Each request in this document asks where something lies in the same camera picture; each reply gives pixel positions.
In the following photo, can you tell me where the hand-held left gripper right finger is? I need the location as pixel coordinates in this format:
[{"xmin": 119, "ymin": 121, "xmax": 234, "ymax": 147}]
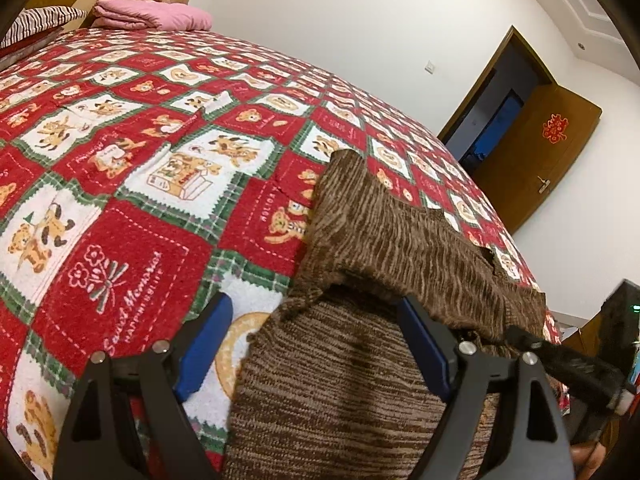
[{"xmin": 399, "ymin": 296, "xmax": 576, "ymax": 480}]

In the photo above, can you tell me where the red bear-printed blanket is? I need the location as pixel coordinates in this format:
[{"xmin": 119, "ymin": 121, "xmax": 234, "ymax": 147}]
[{"xmin": 0, "ymin": 27, "xmax": 571, "ymax": 480}]

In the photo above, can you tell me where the brown door frame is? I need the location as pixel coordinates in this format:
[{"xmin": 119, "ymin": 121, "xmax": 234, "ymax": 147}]
[{"xmin": 437, "ymin": 25, "xmax": 558, "ymax": 161}]

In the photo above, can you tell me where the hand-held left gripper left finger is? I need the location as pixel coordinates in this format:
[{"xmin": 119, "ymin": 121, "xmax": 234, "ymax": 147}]
[{"xmin": 52, "ymin": 294, "xmax": 234, "ymax": 480}]

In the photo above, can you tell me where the brown wooden door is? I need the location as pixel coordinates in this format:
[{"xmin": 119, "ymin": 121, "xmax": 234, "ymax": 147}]
[{"xmin": 470, "ymin": 83, "xmax": 603, "ymax": 235}]

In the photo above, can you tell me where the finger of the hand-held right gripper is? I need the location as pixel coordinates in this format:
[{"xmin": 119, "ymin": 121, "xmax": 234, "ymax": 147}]
[{"xmin": 504, "ymin": 325, "xmax": 632, "ymax": 417}]

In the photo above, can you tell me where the person's right hand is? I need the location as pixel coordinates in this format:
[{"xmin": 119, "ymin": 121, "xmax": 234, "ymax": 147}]
[{"xmin": 571, "ymin": 441, "xmax": 607, "ymax": 480}]

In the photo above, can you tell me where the brown knitted sweater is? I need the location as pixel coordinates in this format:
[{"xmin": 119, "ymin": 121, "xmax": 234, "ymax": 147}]
[{"xmin": 222, "ymin": 150, "xmax": 548, "ymax": 480}]

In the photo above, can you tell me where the red paper door decoration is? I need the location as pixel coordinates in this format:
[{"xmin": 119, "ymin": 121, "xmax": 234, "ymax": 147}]
[{"xmin": 541, "ymin": 115, "xmax": 569, "ymax": 145}]

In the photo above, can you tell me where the pink folded quilt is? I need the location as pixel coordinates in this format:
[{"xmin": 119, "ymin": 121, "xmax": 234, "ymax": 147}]
[{"xmin": 91, "ymin": 0, "xmax": 213, "ymax": 32}]

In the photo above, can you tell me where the striped pillow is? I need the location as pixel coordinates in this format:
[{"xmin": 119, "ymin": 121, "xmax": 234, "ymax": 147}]
[{"xmin": 0, "ymin": 5, "xmax": 88, "ymax": 51}]

